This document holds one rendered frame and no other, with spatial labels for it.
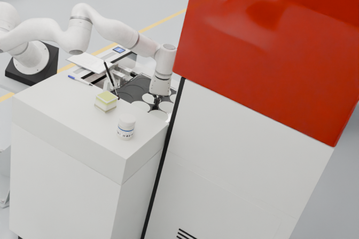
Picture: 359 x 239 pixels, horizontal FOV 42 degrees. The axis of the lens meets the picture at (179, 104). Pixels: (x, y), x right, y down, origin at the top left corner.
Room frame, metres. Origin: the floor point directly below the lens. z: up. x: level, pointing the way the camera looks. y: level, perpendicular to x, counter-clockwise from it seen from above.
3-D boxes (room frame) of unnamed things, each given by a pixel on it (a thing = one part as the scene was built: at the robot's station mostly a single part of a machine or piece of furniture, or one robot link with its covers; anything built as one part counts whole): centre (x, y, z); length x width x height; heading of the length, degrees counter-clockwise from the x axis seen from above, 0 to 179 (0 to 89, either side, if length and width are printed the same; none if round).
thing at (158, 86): (1.99, 0.12, 1.03); 0.10 x 0.07 x 0.11; 100
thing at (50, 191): (2.01, 0.28, 0.41); 0.96 x 0.64 x 0.82; 159
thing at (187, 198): (2.02, -0.45, 0.41); 0.82 x 0.70 x 0.82; 159
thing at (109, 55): (2.24, 0.46, 0.89); 0.55 x 0.09 x 0.14; 159
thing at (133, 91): (2.04, 0.15, 0.90); 0.34 x 0.34 x 0.01; 69
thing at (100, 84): (2.12, 0.40, 0.87); 0.36 x 0.08 x 0.03; 159
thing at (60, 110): (1.72, 0.38, 0.89); 0.62 x 0.35 x 0.14; 69
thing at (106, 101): (1.76, 0.33, 1.00); 0.07 x 0.07 x 0.07; 60
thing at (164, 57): (1.99, 0.12, 1.17); 0.09 x 0.08 x 0.13; 44
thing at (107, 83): (1.85, 0.34, 1.03); 0.06 x 0.04 x 0.13; 69
